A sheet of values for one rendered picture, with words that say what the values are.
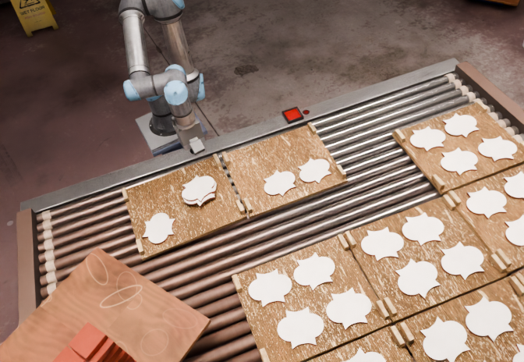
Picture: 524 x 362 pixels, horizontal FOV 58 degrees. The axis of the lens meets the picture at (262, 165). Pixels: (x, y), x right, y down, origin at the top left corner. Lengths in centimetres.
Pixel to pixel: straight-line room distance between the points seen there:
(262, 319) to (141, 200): 70
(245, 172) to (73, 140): 212
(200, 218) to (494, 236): 104
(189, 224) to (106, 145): 194
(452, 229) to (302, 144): 67
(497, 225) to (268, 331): 87
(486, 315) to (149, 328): 101
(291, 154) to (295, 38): 241
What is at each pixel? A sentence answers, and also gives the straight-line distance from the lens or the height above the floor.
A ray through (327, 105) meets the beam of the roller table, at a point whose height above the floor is 92.
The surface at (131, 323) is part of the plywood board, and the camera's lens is 156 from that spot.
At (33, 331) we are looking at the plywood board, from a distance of 169.
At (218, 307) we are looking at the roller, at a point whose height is 92.
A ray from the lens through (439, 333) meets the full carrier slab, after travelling 159.
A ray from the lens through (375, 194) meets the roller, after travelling 187.
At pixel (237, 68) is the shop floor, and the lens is 402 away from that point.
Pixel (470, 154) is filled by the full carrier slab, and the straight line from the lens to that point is 203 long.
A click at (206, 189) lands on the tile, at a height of 98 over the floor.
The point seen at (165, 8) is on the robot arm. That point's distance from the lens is 195.
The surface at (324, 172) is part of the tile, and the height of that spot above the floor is 95.
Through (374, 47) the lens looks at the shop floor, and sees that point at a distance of 416.
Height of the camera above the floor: 239
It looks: 48 degrees down
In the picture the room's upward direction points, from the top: 9 degrees counter-clockwise
